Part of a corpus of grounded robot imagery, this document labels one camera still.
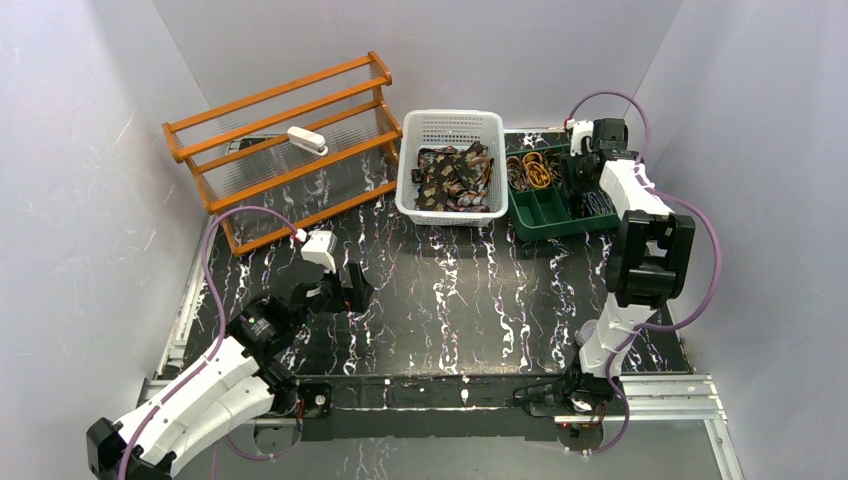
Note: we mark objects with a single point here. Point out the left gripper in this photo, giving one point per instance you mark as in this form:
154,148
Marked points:
346,291

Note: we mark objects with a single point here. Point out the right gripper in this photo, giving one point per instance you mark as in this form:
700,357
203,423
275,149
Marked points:
577,175

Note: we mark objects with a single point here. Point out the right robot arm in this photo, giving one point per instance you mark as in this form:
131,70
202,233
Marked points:
648,260

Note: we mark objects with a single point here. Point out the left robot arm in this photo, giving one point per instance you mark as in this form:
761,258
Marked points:
239,378

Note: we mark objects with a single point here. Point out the clear round tape roll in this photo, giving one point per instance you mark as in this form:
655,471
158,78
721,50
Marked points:
584,333

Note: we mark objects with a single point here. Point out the rolled dark brown tie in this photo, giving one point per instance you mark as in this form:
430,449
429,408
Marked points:
554,162

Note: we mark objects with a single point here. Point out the rolled light blue tie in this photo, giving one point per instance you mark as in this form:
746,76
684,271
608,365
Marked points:
598,203

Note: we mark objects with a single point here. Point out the rolled yellow tie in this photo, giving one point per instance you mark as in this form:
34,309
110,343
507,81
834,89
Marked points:
537,174

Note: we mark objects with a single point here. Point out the green divided tray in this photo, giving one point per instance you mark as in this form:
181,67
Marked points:
541,214

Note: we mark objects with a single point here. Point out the rolled multicolour tie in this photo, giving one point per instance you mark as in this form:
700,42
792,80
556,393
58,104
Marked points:
516,174

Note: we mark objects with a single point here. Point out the dark brown patterned tie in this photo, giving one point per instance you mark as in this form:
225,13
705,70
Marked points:
453,180

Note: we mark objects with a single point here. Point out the orange wooden rack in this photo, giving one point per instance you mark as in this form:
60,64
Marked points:
246,169

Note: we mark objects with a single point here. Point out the white stapler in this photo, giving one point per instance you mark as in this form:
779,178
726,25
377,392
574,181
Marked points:
308,140

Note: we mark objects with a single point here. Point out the white plastic basket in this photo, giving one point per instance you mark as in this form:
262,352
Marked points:
457,128

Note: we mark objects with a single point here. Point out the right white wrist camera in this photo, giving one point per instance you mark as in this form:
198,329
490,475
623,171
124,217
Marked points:
581,135

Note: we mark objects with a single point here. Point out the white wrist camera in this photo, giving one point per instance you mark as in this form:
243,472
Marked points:
581,135
319,249

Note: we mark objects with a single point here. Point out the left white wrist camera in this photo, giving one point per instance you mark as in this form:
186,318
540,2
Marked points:
319,249

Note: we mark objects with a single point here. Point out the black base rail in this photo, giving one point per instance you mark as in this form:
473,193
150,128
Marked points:
534,407

